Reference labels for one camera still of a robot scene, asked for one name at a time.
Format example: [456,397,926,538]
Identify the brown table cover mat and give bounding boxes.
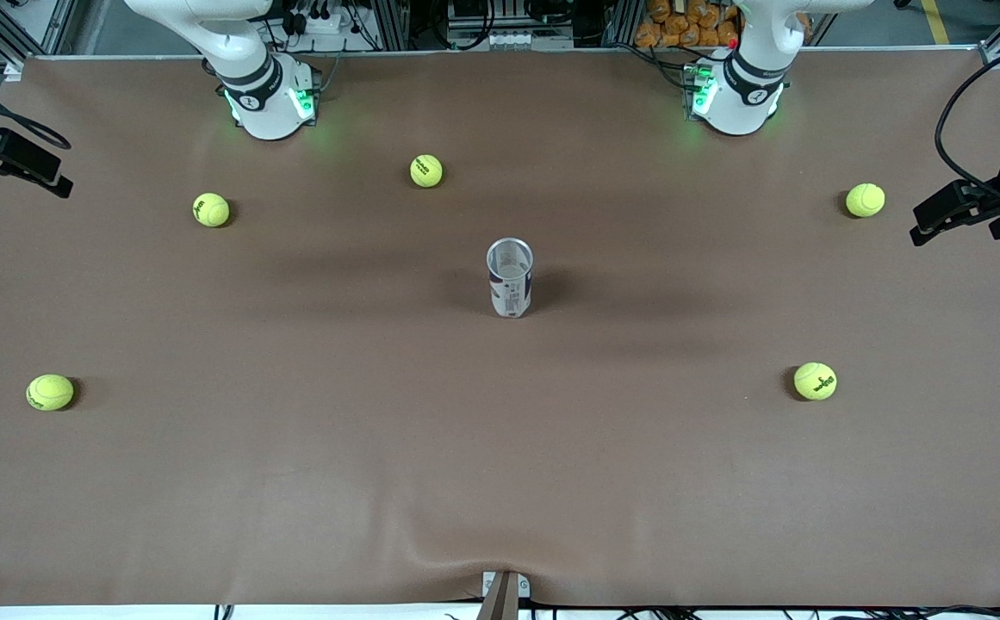
[0,50,1000,608]

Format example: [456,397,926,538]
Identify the yellow tennis ball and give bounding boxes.
[409,153,444,189]
[845,183,886,219]
[793,362,838,401]
[192,192,231,228]
[26,374,75,412]

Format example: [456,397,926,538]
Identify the white power strip with plugs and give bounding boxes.
[280,0,361,37]

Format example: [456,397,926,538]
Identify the white blue tennis ball can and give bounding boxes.
[486,238,535,319]

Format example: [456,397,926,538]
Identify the aluminium frame post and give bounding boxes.
[372,0,411,51]
[607,0,643,48]

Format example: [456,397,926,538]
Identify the orange snack bags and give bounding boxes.
[635,0,740,49]

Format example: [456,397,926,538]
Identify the brown post with white bracket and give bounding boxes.
[475,571,531,620]

